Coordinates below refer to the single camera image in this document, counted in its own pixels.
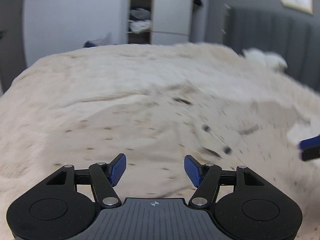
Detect white fluffy bed blanket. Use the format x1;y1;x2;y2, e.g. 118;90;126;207
1;43;319;239

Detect grey padded headboard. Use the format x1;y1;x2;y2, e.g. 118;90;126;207
223;7;319;91

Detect white wardrobe with shelves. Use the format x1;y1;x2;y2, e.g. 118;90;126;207
23;0;204;65

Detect white plush toy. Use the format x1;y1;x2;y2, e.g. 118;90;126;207
242;48;288;72

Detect folded clothes on shelf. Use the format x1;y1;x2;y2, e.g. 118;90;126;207
129;8;152;34

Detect beige patterned garment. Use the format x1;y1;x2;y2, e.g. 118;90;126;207
40;83;319;239

